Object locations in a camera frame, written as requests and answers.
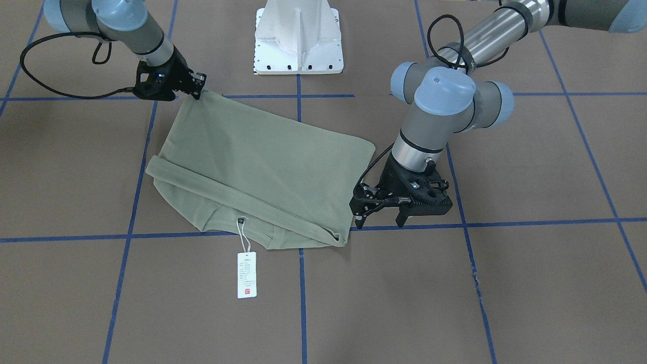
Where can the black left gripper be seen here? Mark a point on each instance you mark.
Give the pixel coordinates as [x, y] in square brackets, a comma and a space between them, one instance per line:
[388, 175]

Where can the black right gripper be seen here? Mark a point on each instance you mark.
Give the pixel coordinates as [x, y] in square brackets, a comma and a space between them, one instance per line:
[176, 70]

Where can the olive green long-sleeve shirt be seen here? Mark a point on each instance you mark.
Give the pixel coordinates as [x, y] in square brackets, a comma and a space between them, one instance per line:
[290, 183]

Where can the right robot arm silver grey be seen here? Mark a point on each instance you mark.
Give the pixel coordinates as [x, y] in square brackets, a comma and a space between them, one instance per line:
[129, 22]

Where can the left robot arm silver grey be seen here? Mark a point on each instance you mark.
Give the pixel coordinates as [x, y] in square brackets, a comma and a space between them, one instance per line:
[445, 100]

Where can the white shirt hang tag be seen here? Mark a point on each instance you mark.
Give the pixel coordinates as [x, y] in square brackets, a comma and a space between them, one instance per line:
[246, 265]

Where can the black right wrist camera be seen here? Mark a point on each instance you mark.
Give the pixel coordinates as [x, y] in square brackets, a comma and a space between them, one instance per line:
[198, 79]

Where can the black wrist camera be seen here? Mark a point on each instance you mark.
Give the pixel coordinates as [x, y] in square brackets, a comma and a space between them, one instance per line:
[198, 79]
[365, 202]

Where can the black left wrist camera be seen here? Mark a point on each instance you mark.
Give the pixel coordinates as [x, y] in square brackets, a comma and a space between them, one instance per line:
[365, 202]

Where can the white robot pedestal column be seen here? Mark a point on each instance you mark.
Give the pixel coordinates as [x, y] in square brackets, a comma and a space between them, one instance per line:
[298, 37]

